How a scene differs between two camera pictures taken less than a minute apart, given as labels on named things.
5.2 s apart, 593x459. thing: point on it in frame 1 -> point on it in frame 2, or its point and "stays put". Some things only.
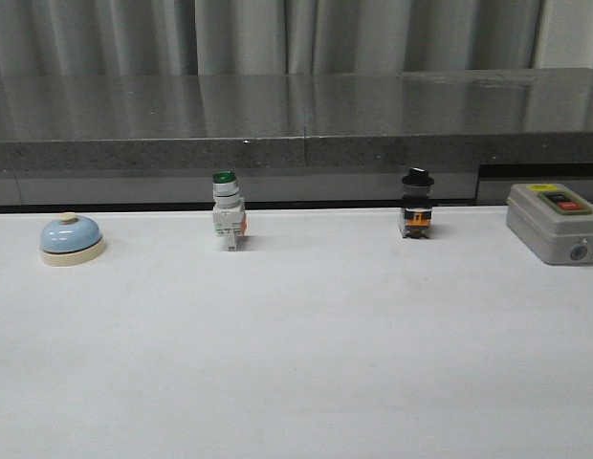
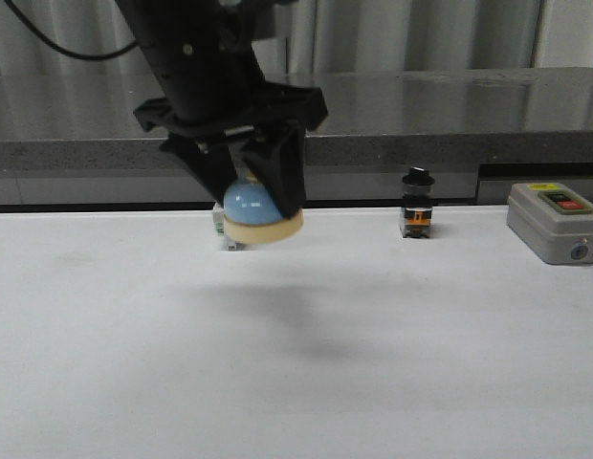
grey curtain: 208,37 stays put
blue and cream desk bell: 71,240 -> 250,215
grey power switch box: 558,224 stays put
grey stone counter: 292,139 stays put
